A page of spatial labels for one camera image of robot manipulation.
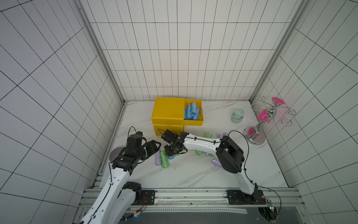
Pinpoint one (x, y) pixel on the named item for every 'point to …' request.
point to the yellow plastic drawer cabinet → (168, 114)
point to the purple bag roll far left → (158, 157)
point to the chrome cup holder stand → (252, 135)
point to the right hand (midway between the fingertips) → (168, 148)
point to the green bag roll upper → (208, 135)
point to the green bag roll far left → (165, 162)
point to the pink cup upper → (274, 99)
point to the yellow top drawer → (191, 122)
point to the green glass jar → (237, 116)
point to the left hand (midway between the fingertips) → (157, 149)
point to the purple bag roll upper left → (221, 136)
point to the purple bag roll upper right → (225, 134)
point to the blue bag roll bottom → (185, 114)
